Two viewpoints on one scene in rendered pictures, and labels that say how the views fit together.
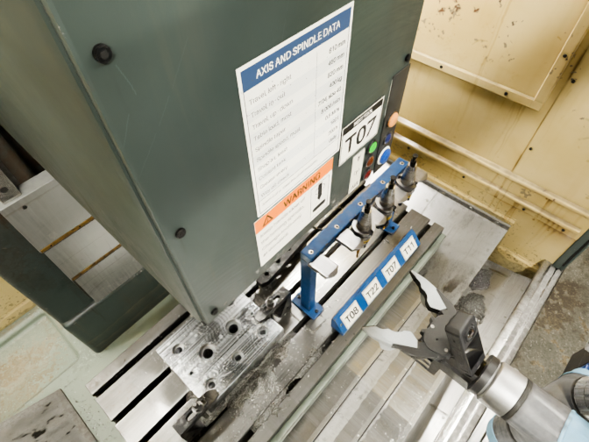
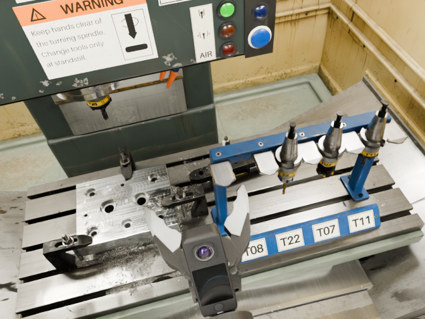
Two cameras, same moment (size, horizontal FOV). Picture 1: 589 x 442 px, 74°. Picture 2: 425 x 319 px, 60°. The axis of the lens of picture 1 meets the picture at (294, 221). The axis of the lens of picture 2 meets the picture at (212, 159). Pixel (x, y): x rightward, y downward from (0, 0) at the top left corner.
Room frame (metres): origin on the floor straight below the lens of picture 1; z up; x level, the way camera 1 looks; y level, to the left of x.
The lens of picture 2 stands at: (0.07, -0.39, 1.91)
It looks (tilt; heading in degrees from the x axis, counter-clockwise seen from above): 50 degrees down; 38
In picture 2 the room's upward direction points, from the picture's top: 6 degrees counter-clockwise
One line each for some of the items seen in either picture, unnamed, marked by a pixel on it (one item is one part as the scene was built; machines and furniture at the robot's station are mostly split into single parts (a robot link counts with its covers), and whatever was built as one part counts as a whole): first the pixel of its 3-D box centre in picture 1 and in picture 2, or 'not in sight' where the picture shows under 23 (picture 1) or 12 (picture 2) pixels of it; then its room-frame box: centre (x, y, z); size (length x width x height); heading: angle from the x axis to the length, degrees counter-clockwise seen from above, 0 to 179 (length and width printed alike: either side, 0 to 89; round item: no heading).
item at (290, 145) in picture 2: (365, 217); (289, 145); (0.63, -0.19, 1.26); 0.04 x 0.04 x 0.07
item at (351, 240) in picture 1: (351, 240); (266, 163); (0.59, -0.15, 1.21); 0.07 x 0.05 x 0.01; 47
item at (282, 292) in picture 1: (273, 307); (184, 202); (0.51, 0.07, 0.97); 0.13 x 0.03 x 0.15; 137
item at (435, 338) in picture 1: (451, 353); (216, 287); (0.21, -0.26, 1.42); 0.12 x 0.08 x 0.09; 46
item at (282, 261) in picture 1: (283, 260); (227, 170); (0.70, 0.04, 0.93); 0.26 x 0.05 x 0.06; 142
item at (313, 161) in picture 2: (374, 216); (309, 153); (0.67, -0.23, 1.21); 0.07 x 0.05 x 0.01; 47
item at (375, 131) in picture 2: (409, 172); (377, 124); (0.79, -0.34, 1.26); 0.04 x 0.04 x 0.07
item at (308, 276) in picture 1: (308, 284); (220, 194); (0.54, -0.04, 1.05); 0.10 x 0.05 x 0.30; 47
